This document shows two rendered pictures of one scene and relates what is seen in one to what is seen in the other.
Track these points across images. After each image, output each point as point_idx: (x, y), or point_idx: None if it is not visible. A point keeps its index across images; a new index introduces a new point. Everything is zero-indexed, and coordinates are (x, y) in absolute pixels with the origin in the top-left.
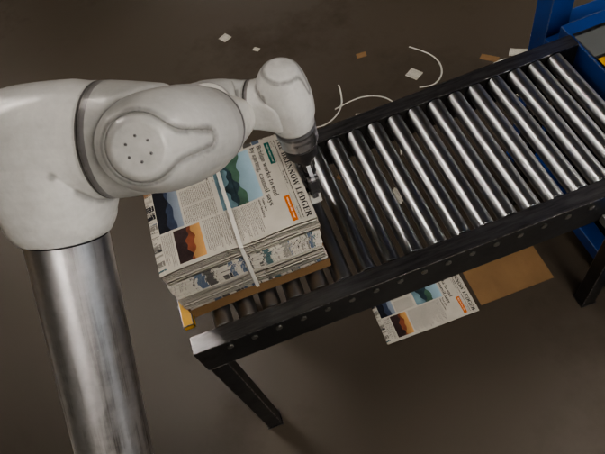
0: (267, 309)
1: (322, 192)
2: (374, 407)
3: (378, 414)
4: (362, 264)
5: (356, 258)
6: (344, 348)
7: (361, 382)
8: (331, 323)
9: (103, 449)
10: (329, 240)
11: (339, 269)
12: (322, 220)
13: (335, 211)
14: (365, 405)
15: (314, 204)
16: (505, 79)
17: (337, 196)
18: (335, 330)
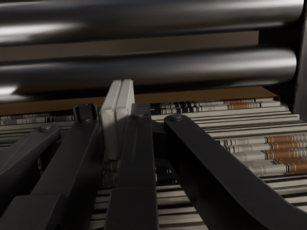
0: None
1: (36, 45)
2: (219, 33)
3: (226, 33)
4: (286, 13)
5: (260, 22)
6: (155, 44)
7: (192, 39)
8: (126, 49)
9: None
10: (189, 71)
11: (274, 69)
12: (128, 70)
13: (110, 32)
14: (214, 42)
15: (77, 78)
16: None
17: (68, 13)
18: (134, 48)
